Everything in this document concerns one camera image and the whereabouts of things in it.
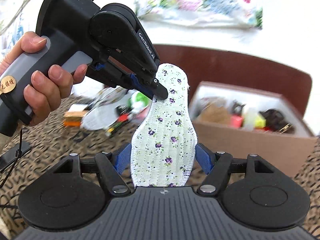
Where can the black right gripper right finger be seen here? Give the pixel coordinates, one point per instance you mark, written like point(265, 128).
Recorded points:
point(252, 191)

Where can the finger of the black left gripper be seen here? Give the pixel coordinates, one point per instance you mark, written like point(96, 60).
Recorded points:
point(153, 89)

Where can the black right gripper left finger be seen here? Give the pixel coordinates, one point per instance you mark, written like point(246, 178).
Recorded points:
point(75, 191)

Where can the floral fabric insole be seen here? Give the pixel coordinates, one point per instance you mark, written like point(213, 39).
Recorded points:
point(163, 146)

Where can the dark grey plastic clip stand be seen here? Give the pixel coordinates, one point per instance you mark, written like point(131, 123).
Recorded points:
point(237, 108)

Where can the person's left hand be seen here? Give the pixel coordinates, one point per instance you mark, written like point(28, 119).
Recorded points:
point(45, 93)

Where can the green white round toy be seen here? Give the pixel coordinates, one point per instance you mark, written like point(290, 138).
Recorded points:
point(138, 102)

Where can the dark red wooden headboard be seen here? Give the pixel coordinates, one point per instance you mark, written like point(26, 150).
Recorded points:
point(238, 69)

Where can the brown round woven pad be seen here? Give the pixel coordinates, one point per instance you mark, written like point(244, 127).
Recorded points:
point(214, 114)

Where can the yellow small box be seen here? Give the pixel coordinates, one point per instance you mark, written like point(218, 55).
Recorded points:
point(259, 121)

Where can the pink cardboard storage box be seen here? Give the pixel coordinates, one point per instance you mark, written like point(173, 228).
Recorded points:
point(286, 151)

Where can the translucent white plastic tube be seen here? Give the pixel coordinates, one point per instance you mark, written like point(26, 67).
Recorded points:
point(248, 119)

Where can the orange brown small box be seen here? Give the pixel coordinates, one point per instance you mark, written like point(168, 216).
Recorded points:
point(73, 119)

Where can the black phone with cable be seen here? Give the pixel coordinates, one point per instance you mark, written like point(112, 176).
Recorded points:
point(8, 157)

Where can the floral cloth on wall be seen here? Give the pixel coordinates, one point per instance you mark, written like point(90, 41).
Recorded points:
point(242, 14)

